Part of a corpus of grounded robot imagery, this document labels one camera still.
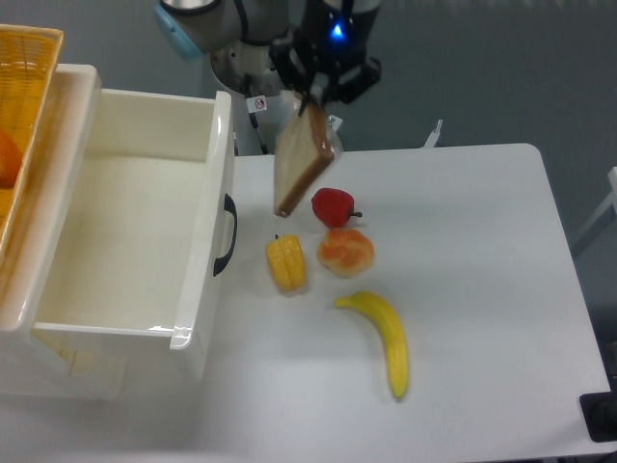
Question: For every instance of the yellow toy banana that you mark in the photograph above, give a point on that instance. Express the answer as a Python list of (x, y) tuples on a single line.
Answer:
[(381, 313)]

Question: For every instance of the yellow wicker basket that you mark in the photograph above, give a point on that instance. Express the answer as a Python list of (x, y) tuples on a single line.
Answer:
[(29, 58)]

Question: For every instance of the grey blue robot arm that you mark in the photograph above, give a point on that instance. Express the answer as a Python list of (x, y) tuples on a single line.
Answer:
[(197, 28)]

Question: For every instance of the orange fruit in basket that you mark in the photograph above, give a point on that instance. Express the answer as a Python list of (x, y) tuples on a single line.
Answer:
[(11, 160)]

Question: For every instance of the white drawer cabinet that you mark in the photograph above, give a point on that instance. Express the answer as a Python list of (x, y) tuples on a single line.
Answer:
[(33, 361)]

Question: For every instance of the yellow toy bell pepper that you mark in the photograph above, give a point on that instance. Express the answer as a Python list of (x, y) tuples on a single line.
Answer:
[(285, 258)]

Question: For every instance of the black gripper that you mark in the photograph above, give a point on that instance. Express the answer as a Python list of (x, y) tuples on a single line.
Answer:
[(325, 58)]

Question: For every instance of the orange toy bread roll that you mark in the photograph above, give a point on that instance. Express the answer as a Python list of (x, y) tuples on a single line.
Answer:
[(345, 252)]

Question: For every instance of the toast slice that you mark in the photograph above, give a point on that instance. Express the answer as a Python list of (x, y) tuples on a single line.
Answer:
[(305, 149)]

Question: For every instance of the red toy bell pepper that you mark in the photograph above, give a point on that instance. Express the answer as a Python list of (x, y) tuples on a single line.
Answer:
[(334, 207)]

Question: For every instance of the black drawer handle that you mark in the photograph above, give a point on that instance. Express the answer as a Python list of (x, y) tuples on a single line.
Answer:
[(230, 235)]

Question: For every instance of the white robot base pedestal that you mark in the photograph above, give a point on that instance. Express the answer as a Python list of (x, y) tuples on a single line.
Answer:
[(261, 104)]

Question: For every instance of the black device at table edge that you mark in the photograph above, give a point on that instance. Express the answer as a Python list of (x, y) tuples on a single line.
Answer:
[(599, 412)]

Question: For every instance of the open white upper drawer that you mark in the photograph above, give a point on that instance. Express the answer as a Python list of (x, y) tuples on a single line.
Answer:
[(132, 273)]

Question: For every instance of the white frame at right edge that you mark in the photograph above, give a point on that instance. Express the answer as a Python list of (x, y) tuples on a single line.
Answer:
[(601, 217)]

